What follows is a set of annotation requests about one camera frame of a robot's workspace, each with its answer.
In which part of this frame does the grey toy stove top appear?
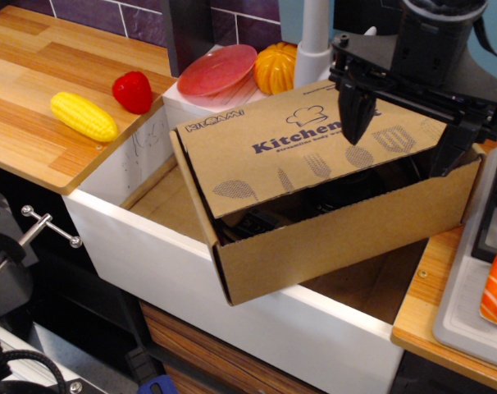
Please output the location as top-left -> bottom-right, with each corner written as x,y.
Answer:
433,148 -> 497,366

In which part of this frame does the white toy sink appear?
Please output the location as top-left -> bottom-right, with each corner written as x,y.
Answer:
64,82 -> 426,393

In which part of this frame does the red toy strawberry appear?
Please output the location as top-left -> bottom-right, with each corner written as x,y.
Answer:
112,71 -> 153,115

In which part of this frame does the orange toy pumpkin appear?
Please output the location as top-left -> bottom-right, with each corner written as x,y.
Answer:
253,42 -> 297,95

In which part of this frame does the pink plastic plate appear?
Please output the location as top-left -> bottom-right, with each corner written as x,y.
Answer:
177,44 -> 258,97

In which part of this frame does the yellow toy corn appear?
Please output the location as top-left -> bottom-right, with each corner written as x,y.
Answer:
50,92 -> 118,143

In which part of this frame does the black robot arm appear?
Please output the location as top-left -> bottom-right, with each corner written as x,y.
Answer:
330,1 -> 497,177

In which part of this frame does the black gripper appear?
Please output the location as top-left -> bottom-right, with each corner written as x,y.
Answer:
330,34 -> 497,177

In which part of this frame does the brown cardboard kitchen box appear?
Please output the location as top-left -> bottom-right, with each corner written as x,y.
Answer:
171,81 -> 485,305

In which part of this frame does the black cable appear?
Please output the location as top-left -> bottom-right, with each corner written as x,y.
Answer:
0,318 -> 69,394

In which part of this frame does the white toy faucet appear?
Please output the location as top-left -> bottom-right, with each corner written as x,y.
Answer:
293,0 -> 377,89

